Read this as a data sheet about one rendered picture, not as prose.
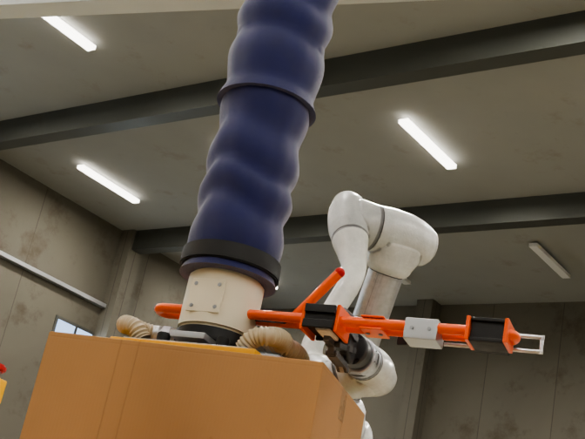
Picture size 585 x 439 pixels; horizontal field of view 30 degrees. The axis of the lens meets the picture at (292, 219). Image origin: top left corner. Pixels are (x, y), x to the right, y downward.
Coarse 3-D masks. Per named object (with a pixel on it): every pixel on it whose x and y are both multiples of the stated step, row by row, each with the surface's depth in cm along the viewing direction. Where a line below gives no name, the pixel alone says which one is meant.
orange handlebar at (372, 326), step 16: (160, 304) 243; (176, 304) 242; (272, 320) 232; (288, 320) 231; (352, 320) 225; (368, 320) 224; (384, 320) 223; (368, 336) 229; (384, 336) 226; (400, 336) 226; (448, 336) 221; (512, 336) 213
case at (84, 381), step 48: (48, 336) 228; (96, 336) 225; (48, 384) 223; (96, 384) 220; (144, 384) 217; (192, 384) 215; (240, 384) 212; (288, 384) 210; (336, 384) 219; (48, 432) 218; (96, 432) 216; (144, 432) 213; (192, 432) 211; (240, 432) 208; (288, 432) 206; (336, 432) 222
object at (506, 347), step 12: (468, 324) 215; (480, 324) 216; (492, 324) 215; (504, 324) 213; (468, 336) 215; (480, 336) 214; (492, 336) 214; (504, 336) 212; (480, 348) 218; (492, 348) 217; (504, 348) 215
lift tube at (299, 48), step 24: (264, 0) 258; (288, 0) 257; (312, 0) 260; (336, 0) 268; (264, 24) 256; (288, 24) 256; (312, 24) 258; (240, 48) 256; (264, 48) 252; (288, 48) 253; (312, 48) 258; (240, 72) 253; (264, 72) 251; (288, 72) 252; (312, 72) 256; (312, 96) 257; (312, 120) 261
